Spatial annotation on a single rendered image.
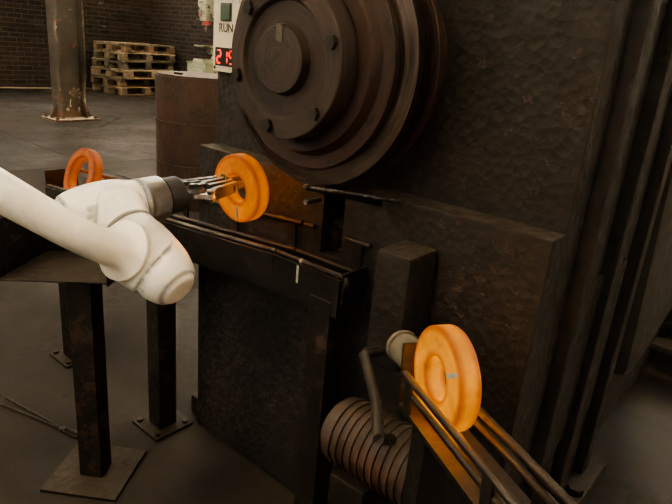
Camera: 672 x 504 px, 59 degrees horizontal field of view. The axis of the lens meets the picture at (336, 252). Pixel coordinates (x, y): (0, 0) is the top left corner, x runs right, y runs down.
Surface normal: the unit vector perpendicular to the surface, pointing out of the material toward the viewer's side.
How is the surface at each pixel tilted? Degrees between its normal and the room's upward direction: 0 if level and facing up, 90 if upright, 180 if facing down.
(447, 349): 90
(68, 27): 90
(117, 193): 27
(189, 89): 90
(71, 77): 90
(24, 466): 0
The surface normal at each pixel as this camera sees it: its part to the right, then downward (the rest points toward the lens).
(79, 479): 0.08, -0.94
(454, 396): -0.96, 0.01
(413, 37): -0.65, 0.20
